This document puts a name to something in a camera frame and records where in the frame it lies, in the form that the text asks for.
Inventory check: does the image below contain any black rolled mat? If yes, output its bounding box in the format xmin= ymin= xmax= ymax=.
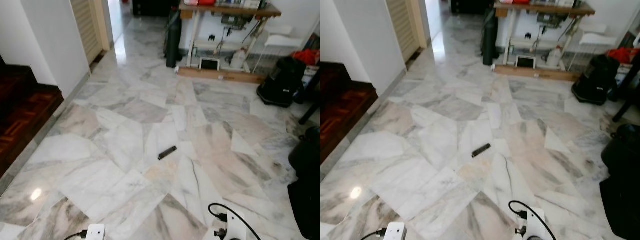
xmin=165 ymin=10 xmax=183 ymax=69
xmin=481 ymin=7 xmax=500 ymax=67

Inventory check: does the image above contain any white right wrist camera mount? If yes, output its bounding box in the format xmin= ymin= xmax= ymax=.
xmin=520 ymin=207 xmax=547 ymax=240
xmin=220 ymin=210 xmax=249 ymax=240

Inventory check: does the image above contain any wooden louvered door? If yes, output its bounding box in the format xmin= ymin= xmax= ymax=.
xmin=385 ymin=0 xmax=429 ymax=64
xmin=70 ymin=0 xmax=112 ymax=65

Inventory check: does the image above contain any black bag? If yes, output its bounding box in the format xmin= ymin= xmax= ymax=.
xmin=257 ymin=56 xmax=307 ymax=108
xmin=571 ymin=53 xmax=621 ymax=106

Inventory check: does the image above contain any white plastic jug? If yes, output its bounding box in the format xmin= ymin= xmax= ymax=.
xmin=545 ymin=45 xmax=565 ymax=68
xmin=230 ymin=47 xmax=250 ymax=70

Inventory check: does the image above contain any red cloth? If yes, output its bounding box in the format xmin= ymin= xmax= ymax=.
xmin=606 ymin=47 xmax=640 ymax=64
xmin=291 ymin=49 xmax=321 ymax=66

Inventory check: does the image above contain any dark wooden parquet step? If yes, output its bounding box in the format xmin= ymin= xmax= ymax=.
xmin=0 ymin=55 xmax=65 ymax=179
xmin=320 ymin=61 xmax=379 ymax=164

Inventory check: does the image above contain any black furniture leg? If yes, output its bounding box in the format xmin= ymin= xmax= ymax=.
xmin=612 ymin=52 xmax=640 ymax=123
xmin=299 ymin=70 xmax=321 ymax=126

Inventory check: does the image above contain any wooden workbench table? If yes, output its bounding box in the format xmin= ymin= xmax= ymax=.
xmin=177 ymin=0 xmax=282 ymax=84
xmin=493 ymin=0 xmax=596 ymax=82

